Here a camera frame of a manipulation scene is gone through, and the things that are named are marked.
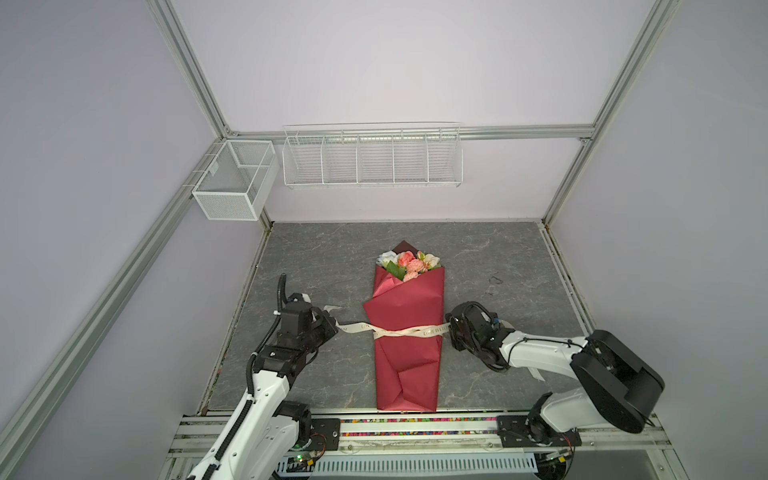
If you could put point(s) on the red pink fake rose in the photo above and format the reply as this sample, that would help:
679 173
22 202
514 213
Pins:
410 265

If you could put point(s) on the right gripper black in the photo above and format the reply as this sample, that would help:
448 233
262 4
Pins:
452 325

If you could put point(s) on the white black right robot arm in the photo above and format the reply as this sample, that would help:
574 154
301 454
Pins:
615 385

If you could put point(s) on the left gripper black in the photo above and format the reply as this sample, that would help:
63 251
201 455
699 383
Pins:
328 324

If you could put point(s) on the cream printed ribbon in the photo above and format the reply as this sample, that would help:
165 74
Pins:
534 366

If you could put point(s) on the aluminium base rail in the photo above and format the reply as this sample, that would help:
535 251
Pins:
485 431

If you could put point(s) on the cream fake rose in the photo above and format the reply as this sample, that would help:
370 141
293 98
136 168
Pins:
430 261

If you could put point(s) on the white perforated vent panel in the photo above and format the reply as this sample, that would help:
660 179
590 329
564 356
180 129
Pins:
401 466

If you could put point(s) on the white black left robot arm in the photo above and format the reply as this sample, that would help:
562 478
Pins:
265 425

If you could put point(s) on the aluminium frame profile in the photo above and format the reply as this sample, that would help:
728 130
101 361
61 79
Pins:
26 425

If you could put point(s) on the long white wire basket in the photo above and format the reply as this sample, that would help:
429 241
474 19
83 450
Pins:
388 154

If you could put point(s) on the dark red wrapping paper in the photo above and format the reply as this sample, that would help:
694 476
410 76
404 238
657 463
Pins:
406 312

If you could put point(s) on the small white mesh basket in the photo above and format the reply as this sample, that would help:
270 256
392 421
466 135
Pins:
237 181

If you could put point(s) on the white fake flower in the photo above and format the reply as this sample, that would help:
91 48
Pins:
387 258

